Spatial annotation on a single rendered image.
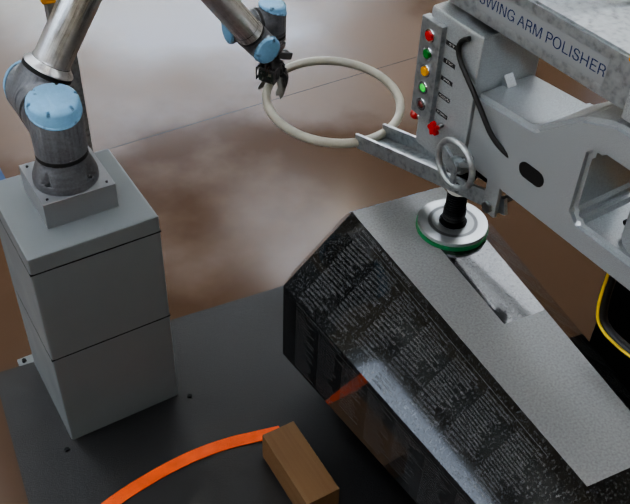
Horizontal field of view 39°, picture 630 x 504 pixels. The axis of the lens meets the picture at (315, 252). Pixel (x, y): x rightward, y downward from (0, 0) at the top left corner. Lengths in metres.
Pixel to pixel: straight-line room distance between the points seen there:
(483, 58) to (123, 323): 1.40
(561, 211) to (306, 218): 1.95
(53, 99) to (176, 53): 2.66
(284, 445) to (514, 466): 0.95
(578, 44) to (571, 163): 0.29
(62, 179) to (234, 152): 1.85
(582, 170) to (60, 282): 1.49
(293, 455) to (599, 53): 1.63
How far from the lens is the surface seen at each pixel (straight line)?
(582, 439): 2.27
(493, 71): 2.30
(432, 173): 2.61
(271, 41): 2.78
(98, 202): 2.68
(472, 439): 2.33
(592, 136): 2.05
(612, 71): 1.95
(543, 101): 2.29
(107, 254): 2.68
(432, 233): 2.66
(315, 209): 4.01
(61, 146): 2.57
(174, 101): 4.75
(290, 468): 2.91
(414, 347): 2.47
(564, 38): 2.02
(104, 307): 2.81
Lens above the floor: 2.55
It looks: 42 degrees down
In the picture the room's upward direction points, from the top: 2 degrees clockwise
